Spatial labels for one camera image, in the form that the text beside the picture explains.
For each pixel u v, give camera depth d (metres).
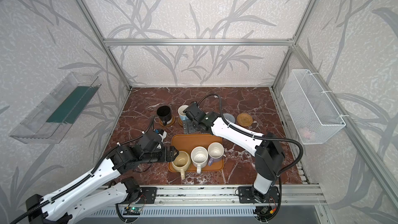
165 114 0.93
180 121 0.99
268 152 0.43
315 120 0.60
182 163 0.82
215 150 0.86
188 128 0.72
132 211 0.71
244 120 1.02
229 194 0.75
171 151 0.67
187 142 0.86
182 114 0.92
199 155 0.85
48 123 0.63
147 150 0.57
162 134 0.70
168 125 0.97
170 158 0.65
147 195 0.74
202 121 0.58
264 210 0.75
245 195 0.74
